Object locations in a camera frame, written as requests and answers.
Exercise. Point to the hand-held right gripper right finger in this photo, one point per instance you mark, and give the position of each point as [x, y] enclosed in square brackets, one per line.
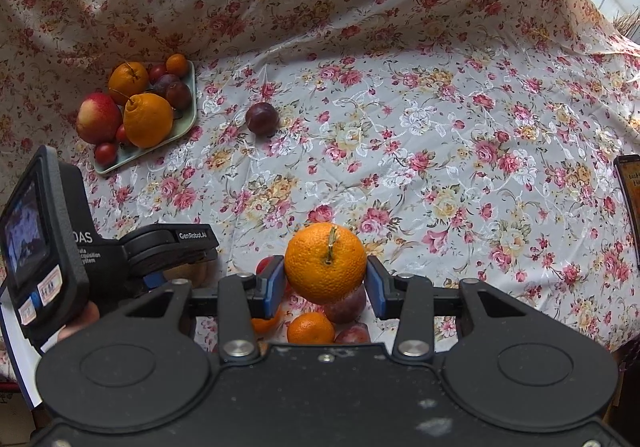
[375, 289]

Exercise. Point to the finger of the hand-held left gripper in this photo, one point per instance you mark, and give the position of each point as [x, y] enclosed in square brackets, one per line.
[152, 280]

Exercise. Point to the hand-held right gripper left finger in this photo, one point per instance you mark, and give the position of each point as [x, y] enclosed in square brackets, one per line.
[274, 289]

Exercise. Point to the red tomato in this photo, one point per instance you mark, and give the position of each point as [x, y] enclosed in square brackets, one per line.
[263, 266]

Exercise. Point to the brown kiwi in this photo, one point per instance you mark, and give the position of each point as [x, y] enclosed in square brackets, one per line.
[194, 274]

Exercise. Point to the small mandarin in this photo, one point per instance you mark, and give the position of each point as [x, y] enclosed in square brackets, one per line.
[310, 329]
[264, 324]
[177, 65]

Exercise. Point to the large orange with stem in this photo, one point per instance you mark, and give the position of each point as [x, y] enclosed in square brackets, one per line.
[325, 267]

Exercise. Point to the person's left hand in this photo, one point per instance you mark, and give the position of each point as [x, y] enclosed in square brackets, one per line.
[82, 319]

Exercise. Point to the reddish plum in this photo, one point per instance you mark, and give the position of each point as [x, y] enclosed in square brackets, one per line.
[347, 309]

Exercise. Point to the cherry tomato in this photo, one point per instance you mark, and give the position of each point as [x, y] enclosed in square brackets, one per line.
[106, 153]
[122, 133]

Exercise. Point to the red yellow apple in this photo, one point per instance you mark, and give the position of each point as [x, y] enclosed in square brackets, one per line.
[97, 119]

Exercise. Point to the floral tablecloth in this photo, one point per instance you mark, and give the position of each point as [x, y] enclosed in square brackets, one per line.
[400, 152]

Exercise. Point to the bumpy necked orange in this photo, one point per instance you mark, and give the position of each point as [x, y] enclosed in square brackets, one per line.
[147, 122]

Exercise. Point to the pale green tray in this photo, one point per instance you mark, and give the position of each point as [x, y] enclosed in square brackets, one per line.
[184, 122]

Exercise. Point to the round orange with stem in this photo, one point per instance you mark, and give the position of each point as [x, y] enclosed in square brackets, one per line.
[127, 79]

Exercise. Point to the dark red plum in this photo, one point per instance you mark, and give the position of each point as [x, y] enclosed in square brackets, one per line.
[157, 72]

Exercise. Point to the black smartphone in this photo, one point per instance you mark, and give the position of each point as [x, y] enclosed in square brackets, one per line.
[629, 207]

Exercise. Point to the straw broom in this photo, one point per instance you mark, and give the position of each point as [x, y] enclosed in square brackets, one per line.
[629, 24]

